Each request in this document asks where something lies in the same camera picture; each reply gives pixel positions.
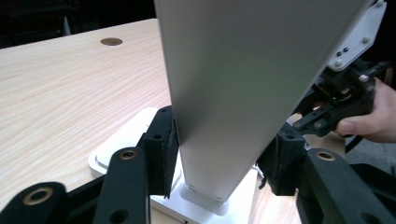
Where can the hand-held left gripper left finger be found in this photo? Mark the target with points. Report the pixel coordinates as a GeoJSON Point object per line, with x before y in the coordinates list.
{"type": "Point", "coordinates": [162, 149]}

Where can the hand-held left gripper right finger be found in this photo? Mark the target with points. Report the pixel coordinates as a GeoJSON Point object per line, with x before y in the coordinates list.
{"type": "Point", "coordinates": [281, 161]}

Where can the white desk lamp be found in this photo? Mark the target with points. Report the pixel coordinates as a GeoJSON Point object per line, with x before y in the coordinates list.
{"type": "Point", "coordinates": [233, 77]}

